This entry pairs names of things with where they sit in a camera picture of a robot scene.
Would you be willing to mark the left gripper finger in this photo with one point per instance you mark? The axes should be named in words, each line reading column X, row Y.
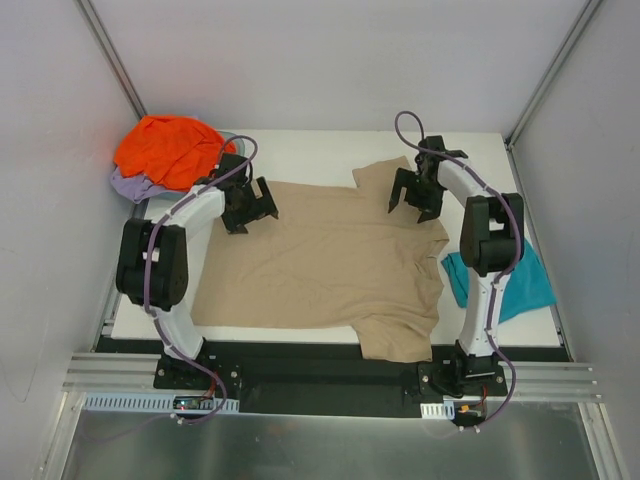
column 238, row 226
column 264, row 204

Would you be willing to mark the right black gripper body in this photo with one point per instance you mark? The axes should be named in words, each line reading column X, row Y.
column 415, row 189

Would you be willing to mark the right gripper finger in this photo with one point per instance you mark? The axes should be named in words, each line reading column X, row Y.
column 402, row 180
column 430, row 211

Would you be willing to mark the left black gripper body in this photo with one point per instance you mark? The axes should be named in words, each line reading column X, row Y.
column 248, row 206

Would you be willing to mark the beige t shirt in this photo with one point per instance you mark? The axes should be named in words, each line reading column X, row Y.
column 333, row 257

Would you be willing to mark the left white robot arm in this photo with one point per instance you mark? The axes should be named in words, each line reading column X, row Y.
column 152, row 269

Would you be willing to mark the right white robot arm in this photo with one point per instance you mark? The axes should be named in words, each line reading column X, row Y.
column 491, row 244

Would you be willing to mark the teal plastic basket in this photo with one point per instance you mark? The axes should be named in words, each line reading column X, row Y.
column 239, row 144

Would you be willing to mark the orange t shirt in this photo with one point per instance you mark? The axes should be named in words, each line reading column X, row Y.
column 171, row 151

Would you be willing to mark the lavender t shirt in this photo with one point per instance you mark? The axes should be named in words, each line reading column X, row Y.
column 138, row 187

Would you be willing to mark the folded teal t shirt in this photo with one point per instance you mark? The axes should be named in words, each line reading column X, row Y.
column 528, row 288

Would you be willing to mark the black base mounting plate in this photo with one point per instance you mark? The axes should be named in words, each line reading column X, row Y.
column 390, row 399

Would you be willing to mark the right white cable duct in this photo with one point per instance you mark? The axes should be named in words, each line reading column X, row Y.
column 438, row 411

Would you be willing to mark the white cable duct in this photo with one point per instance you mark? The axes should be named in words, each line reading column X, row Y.
column 157, row 403
column 438, row 411

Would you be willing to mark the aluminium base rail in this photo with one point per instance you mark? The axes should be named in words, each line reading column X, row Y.
column 535, row 381

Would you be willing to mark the left white cable duct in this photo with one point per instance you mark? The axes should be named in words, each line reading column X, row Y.
column 157, row 403

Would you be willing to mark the right aluminium corner post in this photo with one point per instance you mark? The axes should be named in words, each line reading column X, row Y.
column 571, row 40

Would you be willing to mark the aluminium corner post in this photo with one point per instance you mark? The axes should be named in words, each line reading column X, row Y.
column 571, row 40
column 108, row 49

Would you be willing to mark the left aluminium corner post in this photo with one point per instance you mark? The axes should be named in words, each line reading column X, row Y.
column 108, row 49

